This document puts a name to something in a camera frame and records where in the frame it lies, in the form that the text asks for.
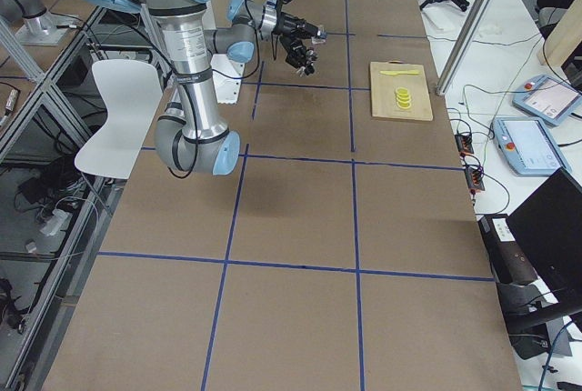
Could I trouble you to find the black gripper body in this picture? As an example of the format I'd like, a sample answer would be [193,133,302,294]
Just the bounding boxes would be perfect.
[279,36,304,66]
[273,13,312,36]

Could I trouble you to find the steel double jigger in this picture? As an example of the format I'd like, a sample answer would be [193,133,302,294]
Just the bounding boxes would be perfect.
[296,48,317,76]

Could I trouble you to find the clear glass cup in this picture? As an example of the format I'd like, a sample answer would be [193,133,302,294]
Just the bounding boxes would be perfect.
[311,25,327,45]

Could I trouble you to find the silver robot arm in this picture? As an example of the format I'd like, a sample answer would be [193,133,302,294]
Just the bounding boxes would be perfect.
[86,0,326,178]
[226,0,326,75]

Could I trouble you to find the wooden cutting board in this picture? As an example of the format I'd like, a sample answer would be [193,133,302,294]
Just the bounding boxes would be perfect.
[369,62,433,122]

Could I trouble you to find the yellow plastic knife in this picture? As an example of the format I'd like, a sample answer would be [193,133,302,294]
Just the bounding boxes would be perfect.
[378,69,420,76]

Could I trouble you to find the white plastic chair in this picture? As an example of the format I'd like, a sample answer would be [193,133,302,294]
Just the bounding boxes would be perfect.
[75,59,163,179]

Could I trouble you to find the upper orange circuit board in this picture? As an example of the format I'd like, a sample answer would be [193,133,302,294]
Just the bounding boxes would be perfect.
[455,134,474,155]

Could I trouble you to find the orange circuit board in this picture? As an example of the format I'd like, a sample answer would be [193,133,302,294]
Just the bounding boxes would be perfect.
[455,134,474,155]
[465,165,485,195]

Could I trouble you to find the lower orange circuit board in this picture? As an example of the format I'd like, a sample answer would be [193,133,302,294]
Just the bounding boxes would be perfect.
[465,165,485,195]

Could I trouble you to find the near blue teach pendant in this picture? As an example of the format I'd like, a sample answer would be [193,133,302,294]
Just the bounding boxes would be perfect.
[492,117,571,177]

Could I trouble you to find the blue teach pendant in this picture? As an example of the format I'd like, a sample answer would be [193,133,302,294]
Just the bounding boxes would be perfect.
[492,117,571,177]
[512,75,581,126]

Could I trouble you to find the far blue teach pendant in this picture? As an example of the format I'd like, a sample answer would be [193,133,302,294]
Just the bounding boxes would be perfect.
[512,75,581,126]

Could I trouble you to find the black desktop box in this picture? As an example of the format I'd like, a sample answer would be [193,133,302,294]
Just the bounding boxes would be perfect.
[478,214,537,286]

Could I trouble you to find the black monitor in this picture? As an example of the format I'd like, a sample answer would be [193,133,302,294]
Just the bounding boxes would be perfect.
[507,168,581,294]

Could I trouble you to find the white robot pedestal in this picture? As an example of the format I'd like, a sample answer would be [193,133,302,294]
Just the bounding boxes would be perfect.
[211,54,245,105]

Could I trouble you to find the aluminium frame post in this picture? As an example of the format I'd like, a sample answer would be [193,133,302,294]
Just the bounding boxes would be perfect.
[436,0,492,96]

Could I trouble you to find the wooden post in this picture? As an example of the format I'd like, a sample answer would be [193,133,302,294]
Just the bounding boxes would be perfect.
[538,0,582,66]

